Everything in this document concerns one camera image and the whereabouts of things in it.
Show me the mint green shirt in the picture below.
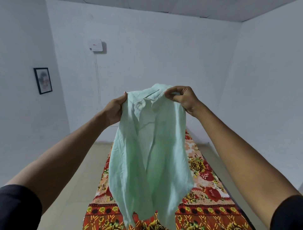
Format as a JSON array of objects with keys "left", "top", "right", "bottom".
[{"left": 108, "top": 83, "right": 195, "bottom": 230}]

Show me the person's left hand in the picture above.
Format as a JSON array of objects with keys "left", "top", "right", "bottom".
[{"left": 102, "top": 92, "right": 128, "bottom": 127}]

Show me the thin white cable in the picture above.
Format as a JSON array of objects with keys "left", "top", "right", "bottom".
[{"left": 94, "top": 51, "right": 102, "bottom": 112}]

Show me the dark mattress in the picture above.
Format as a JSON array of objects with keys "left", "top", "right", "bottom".
[{"left": 201, "top": 154, "right": 257, "bottom": 230}]

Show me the person's left forearm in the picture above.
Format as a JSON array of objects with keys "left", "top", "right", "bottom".
[{"left": 4, "top": 111, "right": 111, "bottom": 214}]

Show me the black framed picture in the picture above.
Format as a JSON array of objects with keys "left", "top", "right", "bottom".
[{"left": 33, "top": 67, "right": 53, "bottom": 95}]

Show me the person's right forearm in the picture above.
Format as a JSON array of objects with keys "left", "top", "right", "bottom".
[{"left": 191, "top": 101, "right": 301, "bottom": 228}]

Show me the red floral bedsheet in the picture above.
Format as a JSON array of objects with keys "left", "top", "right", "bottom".
[{"left": 82, "top": 129, "right": 254, "bottom": 230}]

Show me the white wall box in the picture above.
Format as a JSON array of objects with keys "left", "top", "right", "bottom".
[{"left": 87, "top": 39, "right": 104, "bottom": 52}]

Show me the person's right hand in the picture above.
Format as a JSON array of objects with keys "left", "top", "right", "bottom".
[{"left": 163, "top": 85, "right": 202, "bottom": 117}]

